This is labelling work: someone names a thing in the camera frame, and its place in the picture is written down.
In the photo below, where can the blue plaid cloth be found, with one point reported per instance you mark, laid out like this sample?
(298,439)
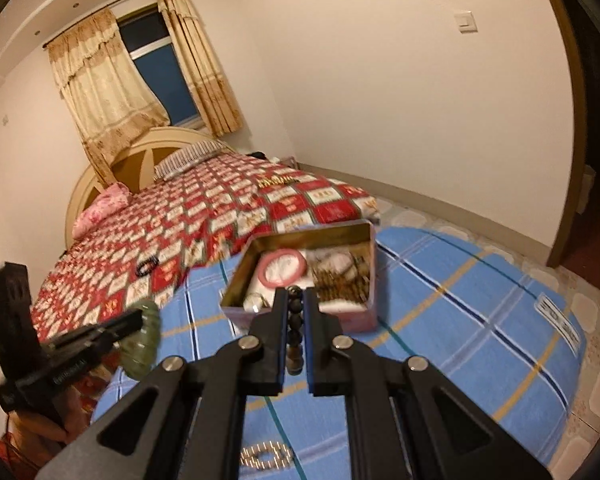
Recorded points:
(430,335)

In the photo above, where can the person's left forearm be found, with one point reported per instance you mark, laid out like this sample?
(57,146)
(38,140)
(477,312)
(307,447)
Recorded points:
(35,430)

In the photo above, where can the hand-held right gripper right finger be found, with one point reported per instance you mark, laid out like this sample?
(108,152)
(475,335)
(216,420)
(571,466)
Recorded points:
(316,340)

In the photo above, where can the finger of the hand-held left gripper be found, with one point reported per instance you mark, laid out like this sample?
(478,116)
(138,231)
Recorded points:
(115,327)

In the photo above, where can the beige floral curtain with valance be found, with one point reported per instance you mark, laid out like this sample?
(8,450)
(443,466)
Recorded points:
(105,95)

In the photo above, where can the window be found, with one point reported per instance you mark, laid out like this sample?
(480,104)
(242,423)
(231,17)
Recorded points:
(165,80)

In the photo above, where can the white wall switch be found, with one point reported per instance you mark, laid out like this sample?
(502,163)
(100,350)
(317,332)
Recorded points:
(465,22)

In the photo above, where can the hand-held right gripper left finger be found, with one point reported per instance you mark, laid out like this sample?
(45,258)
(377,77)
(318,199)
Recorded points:
(275,330)

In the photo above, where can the pink floral tin box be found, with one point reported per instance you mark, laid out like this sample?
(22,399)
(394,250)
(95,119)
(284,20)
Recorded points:
(350,310)

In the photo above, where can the striped pillow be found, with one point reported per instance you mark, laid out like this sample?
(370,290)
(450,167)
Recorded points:
(190,157)

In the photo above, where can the green jade bangle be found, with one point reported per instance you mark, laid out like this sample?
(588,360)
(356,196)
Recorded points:
(142,340)

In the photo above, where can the pink floral pillow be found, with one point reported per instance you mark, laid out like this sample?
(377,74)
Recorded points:
(100,207)

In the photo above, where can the brown wooden door frame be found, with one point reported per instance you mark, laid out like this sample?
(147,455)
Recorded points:
(572,110)

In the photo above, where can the cream round wooden headboard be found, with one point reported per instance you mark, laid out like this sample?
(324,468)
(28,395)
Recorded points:
(130,165)

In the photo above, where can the narrow beige floral curtain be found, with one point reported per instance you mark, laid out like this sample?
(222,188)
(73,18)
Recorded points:
(202,60)

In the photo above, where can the pink bangle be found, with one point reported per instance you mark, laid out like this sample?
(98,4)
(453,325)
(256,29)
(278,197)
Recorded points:
(267,277)

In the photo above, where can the red checkered printed bedspread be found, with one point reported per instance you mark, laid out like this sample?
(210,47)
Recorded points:
(180,230)

